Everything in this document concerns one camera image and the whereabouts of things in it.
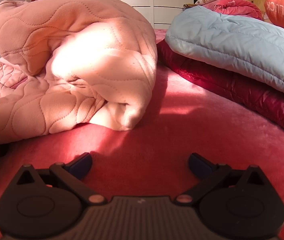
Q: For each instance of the yellow printed cushion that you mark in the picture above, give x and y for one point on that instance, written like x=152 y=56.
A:
x=257 y=0

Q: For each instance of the pink printed quilt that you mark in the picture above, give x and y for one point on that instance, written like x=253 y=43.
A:
x=234 y=6

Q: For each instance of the dark red shiny duvet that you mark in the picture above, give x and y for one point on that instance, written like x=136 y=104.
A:
x=232 y=92

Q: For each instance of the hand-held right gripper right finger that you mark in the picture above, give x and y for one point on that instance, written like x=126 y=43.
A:
x=199 y=167

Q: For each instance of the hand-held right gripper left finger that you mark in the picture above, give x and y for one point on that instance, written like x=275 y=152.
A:
x=82 y=164

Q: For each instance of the light blue puffy duvet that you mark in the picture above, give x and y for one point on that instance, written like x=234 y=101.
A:
x=232 y=42

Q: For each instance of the white wardrobe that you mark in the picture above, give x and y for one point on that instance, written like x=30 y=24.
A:
x=142 y=2

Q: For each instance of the pink quilted garment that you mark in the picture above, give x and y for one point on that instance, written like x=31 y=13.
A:
x=57 y=55

